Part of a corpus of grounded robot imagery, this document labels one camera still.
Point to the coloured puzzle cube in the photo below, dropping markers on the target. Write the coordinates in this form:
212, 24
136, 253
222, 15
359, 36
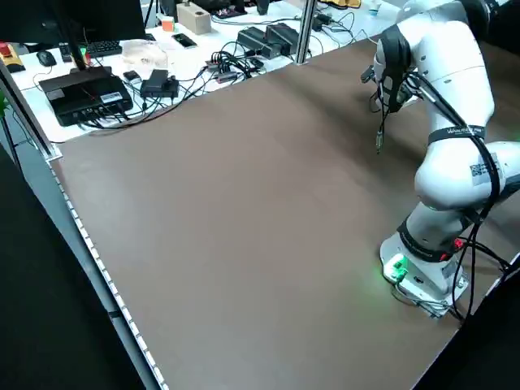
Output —
169, 24

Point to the aluminium post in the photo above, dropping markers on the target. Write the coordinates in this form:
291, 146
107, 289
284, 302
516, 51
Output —
305, 32

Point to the black monitor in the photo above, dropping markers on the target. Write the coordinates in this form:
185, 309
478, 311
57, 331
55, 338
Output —
101, 20

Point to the wooden block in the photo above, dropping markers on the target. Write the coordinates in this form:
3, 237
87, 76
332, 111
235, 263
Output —
194, 18

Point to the black keyboard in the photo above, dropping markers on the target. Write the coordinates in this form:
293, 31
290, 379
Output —
103, 48

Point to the black computer mouse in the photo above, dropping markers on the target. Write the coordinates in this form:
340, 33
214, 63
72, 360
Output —
46, 58

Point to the white desk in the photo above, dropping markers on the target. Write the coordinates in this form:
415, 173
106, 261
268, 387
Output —
227, 36

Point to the black power brick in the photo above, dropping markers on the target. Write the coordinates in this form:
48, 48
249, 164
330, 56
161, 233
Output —
256, 40
284, 36

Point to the black monitor stand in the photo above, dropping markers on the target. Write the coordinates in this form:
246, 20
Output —
75, 48

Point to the black smartphone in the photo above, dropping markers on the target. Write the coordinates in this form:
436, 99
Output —
183, 40

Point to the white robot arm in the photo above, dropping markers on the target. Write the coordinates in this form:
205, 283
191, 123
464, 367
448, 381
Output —
451, 81

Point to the clear plastic bag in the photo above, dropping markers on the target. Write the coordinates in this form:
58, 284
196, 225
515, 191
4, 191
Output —
144, 55

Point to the black electronics box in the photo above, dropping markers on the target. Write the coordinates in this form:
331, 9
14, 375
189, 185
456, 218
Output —
85, 95

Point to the small black power adapter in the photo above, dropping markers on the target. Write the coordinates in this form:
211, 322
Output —
158, 85

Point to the black usb hub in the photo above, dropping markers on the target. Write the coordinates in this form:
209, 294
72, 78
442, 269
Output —
221, 71

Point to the small black device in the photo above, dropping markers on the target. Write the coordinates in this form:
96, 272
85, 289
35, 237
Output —
131, 76

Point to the aluminium frame rail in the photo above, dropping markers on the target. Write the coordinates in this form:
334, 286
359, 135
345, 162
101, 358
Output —
28, 118

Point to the red emergency stop button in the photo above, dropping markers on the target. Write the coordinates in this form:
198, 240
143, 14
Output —
10, 57

